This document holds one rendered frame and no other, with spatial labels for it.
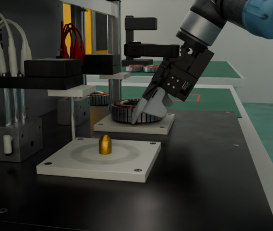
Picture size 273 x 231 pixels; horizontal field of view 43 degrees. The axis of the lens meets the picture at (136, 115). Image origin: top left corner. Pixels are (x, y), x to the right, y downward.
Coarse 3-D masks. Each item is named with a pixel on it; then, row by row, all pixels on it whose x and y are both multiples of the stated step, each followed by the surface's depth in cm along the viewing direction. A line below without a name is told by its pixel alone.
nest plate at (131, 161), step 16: (80, 144) 57; (96, 144) 57; (112, 144) 57; (128, 144) 57; (144, 144) 57; (160, 144) 58; (48, 160) 49; (64, 160) 49; (80, 160) 49; (96, 160) 49; (112, 160) 49; (128, 160) 49; (144, 160) 49; (80, 176) 46; (96, 176) 46; (112, 176) 45; (128, 176) 45; (144, 176) 44
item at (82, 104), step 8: (88, 96) 80; (56, 104) 75; (64, 104) 75; (80, 104) 76; (88, 104) 80; (64, 112) 75; (80, 112) 76; (88, 112) 81; (64, 120) 76; (80, 120) 76
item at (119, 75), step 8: (88, 56) 72; (96, 56) 72; (104, 56) 72; (112, 56) 71; (88, 64) 73; (96, 64) 72; (104, 64) 72; (112, 64) 72; (88, 72) 73; (96, 72) 72; (104, 72) 72; (112, 72) 72; (120, 72) 77; (128, 72) 77
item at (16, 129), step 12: (12, 120) 55; (24, 120) 56; (36, 120) 56; (0, 132) 52; (12, 132) 51; (24, 132) 53; (36, 132) 56; (0, 144) 52; (12, 144) 52; (24, 144) 53; (36, 144) 57; (0, 156) 52; (12, 156) 52; (24, 156) 53
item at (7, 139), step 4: (4, 136) 50; (8, 136) 50; (4, 140) 50; (8, 140) 50; (4, 144) 51; (8, 144) 51; (4, 148) 51; (8, 148) 51; (4, 152) 51; (8, 152) 51
